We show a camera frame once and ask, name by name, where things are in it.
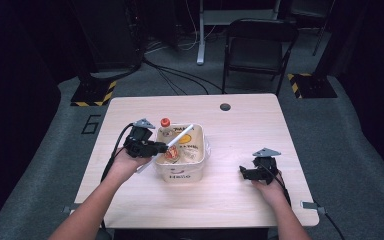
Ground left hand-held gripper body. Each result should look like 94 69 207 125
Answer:
123 118 157 159

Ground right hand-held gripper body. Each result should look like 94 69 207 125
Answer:
251 146 282 186

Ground clear bottle with red cap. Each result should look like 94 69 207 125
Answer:
159 117 181 164

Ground white straw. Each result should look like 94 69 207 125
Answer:
135 123 195 174

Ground white smiley-face bin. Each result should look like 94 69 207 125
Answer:
153 123 208 184

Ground person's right hand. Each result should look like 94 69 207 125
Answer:
251 170 288 208

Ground person's left hand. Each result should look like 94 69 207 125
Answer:
107 146 153 184

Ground clear plastic bin liner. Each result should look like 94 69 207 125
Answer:
202 136 212 165

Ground grey table edge clamp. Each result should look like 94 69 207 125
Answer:
300 200 328 215
61 203 81 215

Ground striped-edge black stand base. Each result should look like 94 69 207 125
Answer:
286 72 339 100
70 79 118 108

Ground black equipment cabinet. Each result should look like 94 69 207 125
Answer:
71 0 145 73

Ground black folding chair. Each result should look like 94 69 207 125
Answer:
221 17 300 97

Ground left hand-held gripper cable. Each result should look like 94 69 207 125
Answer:
99 123 135 184

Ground hand-held gripper cable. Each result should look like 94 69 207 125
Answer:
99 123 135 184
263 159 292 207

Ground right hand-held gripper cable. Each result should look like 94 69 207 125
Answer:
263 159 292 207

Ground black floor cables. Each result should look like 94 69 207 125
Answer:
142 57 225 97

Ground white desk frame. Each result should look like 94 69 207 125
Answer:
196 0 283 66

